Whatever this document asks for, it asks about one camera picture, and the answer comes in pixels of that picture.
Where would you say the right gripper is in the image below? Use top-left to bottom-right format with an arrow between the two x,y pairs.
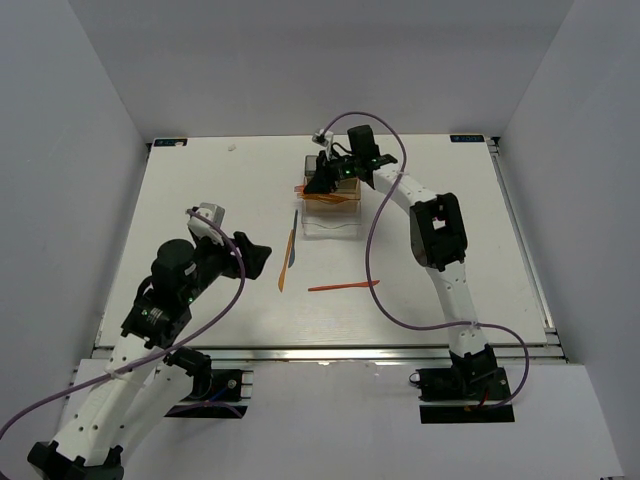
303,150 -> 361,195

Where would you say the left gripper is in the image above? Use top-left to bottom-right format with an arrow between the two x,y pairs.
182,229 -> 272,304

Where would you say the orange plastic fork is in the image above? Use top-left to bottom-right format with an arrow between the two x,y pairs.
297,193 -> 349,205

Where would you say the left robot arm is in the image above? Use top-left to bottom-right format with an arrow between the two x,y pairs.
27,232 -> 272,479

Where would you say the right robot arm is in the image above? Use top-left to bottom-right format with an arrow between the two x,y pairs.
304,125 -> 498,399

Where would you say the dark smoked plastic container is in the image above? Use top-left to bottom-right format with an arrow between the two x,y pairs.
304,152 -> 331,183

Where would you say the orange plastic knife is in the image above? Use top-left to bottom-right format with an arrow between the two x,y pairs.
277,232 -> 290,293

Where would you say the blue plastic knife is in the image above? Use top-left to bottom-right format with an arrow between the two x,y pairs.
287,209 -> 299,268

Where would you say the clear plastic container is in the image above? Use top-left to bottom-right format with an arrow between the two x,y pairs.
301,200 -> 362,240

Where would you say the red plastic knife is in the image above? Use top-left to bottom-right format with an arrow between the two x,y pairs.
307,280 -> 380,292

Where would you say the right blue corner sticker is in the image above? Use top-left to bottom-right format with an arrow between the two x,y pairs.
449,134 -> 485,143

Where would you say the blue corner sticker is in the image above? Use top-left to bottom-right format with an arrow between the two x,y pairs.
152,138 -> 188,148
449,134 -> 485,143

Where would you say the left blue corner sticker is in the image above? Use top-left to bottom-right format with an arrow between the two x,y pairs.
152,138 -> 188,148

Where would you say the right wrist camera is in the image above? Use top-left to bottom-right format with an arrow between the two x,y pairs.
312,128 -> 334,161

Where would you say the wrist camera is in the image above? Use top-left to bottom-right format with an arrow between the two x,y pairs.
312,128 -> 334,161
187,202 -> 225,245

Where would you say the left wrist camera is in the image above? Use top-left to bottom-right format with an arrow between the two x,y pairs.
187,202 -> 225,245

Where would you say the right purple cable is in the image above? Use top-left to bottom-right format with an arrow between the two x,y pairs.
319,110 -> 531,411

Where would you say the purple cable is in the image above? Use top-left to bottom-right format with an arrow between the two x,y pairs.
0,209 -> 249,441
319,110 -> 531,411

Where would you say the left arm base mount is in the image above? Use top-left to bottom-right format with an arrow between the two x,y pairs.
155,352 -> 254,419

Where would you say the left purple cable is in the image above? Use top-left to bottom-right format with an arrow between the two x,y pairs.
0,209 -> 249,441

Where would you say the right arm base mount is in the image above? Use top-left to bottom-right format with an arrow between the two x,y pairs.
408,366 -> 516,425

